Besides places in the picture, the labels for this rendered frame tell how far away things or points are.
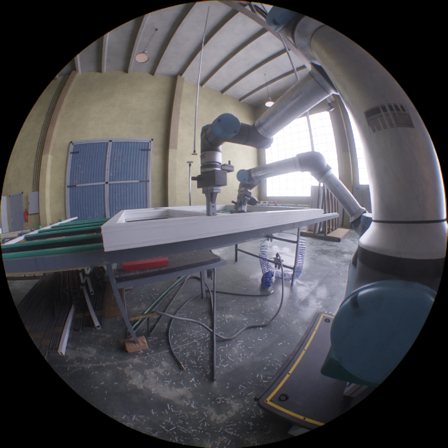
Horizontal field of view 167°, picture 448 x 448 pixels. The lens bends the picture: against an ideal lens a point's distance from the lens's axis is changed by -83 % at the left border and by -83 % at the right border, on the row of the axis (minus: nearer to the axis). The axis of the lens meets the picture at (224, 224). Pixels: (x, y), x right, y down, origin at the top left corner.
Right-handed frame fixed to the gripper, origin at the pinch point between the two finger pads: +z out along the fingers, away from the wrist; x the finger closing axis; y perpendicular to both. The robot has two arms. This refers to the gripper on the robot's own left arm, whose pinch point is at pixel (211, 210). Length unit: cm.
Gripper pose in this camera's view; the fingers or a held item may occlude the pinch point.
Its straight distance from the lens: 54.7
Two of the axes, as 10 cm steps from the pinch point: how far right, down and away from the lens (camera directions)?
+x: 5.8, 1.1, -8.1
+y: -8.1, 0.9, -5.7
